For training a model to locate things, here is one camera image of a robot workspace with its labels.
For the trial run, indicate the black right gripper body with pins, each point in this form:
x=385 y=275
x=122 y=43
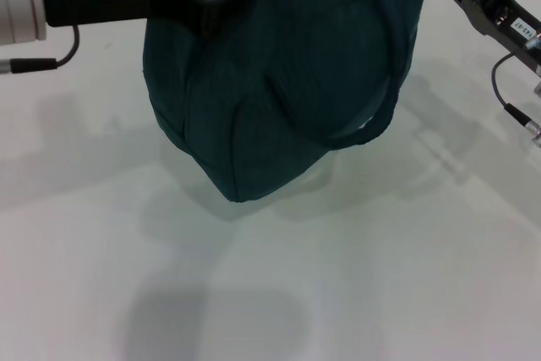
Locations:
x=507 y=23

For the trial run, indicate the dark blue-green insulated lunch bag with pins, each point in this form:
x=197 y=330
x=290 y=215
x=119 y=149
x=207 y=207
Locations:
x=287 y=82

